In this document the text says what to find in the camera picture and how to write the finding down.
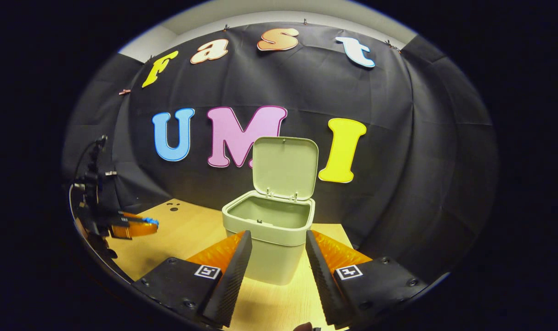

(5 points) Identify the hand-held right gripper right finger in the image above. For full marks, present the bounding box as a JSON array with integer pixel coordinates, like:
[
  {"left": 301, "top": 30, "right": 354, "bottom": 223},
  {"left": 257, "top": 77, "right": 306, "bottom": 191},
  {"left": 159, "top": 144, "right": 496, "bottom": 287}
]
[{"left": 305, "top": 230, "right": 429, "bottom": 329}]

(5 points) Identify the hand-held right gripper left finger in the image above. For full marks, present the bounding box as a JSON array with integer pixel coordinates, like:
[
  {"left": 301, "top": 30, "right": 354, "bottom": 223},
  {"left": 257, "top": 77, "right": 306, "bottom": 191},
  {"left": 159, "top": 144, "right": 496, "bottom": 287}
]
[{"left": 132, "top": 230, "right": 253, "bottom": 328}]

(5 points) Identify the green desktop garbage bin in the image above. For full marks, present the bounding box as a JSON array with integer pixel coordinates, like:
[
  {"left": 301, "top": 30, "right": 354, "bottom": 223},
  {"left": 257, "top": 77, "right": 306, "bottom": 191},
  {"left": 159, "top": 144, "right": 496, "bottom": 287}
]
[{"left": 222, "top": 136, "right": 319, "bottom": 285}]

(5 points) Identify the wooden desktop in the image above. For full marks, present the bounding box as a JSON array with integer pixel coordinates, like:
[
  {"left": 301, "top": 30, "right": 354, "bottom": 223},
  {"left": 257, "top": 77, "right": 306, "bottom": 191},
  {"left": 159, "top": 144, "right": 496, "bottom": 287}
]
[{"left": 107, "top": 199, "right": 353, "bottom": 331}]

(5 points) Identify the black backdrop cloth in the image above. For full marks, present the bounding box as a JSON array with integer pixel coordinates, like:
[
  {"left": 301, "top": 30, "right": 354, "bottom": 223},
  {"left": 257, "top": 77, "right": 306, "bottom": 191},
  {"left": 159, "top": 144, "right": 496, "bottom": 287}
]
[{"left": 61, "top": 23, "right": 498, "bottom": 281}]

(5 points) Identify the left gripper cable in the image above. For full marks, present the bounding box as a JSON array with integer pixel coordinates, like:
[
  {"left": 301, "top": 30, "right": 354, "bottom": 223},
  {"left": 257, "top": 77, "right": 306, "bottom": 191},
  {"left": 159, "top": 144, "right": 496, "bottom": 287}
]
[{"left": 71, "top": 138, "right": 100, "bottom": 187}]

